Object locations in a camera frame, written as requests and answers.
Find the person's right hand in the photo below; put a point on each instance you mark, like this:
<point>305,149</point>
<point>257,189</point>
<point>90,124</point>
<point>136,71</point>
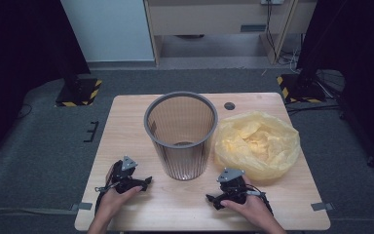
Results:
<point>253,211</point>

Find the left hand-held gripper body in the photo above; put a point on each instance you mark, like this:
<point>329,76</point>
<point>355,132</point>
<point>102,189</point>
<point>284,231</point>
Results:
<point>125,180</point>

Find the yellow plastic bag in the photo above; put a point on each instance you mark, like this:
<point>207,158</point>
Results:
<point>256,143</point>

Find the grey tape piece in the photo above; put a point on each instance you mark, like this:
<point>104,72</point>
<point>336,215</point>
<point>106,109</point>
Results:
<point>321,206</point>
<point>83,206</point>

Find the grey ribbed trash bin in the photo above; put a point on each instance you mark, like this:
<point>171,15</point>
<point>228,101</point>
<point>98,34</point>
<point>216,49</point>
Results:
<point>181,162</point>

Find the grey table grommet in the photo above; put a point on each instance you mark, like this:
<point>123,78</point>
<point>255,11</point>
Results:
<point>229,106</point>

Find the black stand with striped base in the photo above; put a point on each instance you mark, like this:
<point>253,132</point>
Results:
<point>78,92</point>
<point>300,91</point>

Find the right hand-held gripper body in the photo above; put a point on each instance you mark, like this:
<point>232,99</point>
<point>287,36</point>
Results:
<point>233,191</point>

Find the black floor bracket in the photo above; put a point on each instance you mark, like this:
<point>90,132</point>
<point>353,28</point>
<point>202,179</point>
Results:
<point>92,131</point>

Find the black curtain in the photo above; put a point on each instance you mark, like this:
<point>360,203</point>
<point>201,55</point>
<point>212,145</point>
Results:
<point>19,48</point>
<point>363,48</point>

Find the person's left hand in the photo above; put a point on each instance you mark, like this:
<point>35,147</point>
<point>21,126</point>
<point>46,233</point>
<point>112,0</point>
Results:
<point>113,203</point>

